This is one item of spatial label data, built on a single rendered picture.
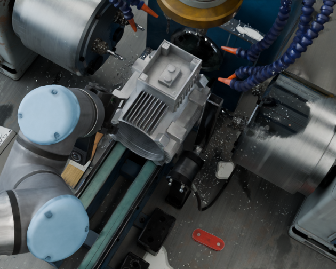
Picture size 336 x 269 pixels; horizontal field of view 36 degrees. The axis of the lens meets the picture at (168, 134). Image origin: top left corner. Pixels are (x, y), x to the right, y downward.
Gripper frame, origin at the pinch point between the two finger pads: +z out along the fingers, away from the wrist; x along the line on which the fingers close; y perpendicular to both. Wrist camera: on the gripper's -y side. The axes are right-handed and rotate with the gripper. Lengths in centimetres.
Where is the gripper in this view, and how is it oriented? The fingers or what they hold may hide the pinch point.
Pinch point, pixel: (109, 120)
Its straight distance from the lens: 116.8
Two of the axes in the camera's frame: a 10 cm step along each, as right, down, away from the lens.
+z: 1.9, -0.5, 9.8
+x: -8.6, -4.8, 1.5
